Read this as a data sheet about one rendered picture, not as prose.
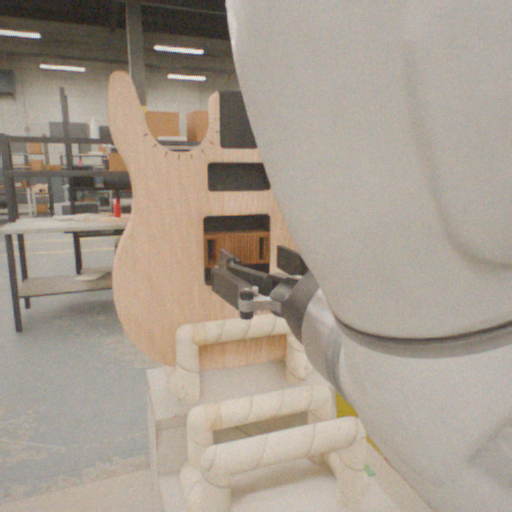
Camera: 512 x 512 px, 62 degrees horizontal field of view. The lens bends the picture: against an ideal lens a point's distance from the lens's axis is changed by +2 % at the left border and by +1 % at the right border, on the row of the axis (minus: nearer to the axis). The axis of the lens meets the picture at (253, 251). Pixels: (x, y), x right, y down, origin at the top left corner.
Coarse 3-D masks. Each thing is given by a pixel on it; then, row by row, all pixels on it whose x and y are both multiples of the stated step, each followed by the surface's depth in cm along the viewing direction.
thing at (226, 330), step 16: (224, 320) 61; (240, 320) 61; (256, 320) 61; (272, 320) 62; (176, 336) 58; (192, 336) 58; (208, 336) 59; (224, 336) 59; (240, 336) 60; (256, 336) 61
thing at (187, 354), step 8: (176, 344) 58; (184, 344) 58; (192, 344) 58; (176, 352) 59; (184, 352) 58; (192, 352) 58; (176, 360) 59; (184, 360) 58; (192, 360) 58; (176, 368) 60; (184, 368) 58; (192, 368) 59; (184, 376) 59; (192, 376) 59; (184, 384) 59; (192, 384) 59; (192, 392) 59; (184, 400) 59; (192, 400) 60
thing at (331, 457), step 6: (336, 450) 57; (324, 456) 58; (330, 456) 57; (336, 456) 56; (330, 462) 56; (336, 462) 55; (330, 468) 57; (336, 468) 55; (336, 474) 55; (366, 474) 53; (366, 480) 52; (366, 486) 52; (366, 492) 52
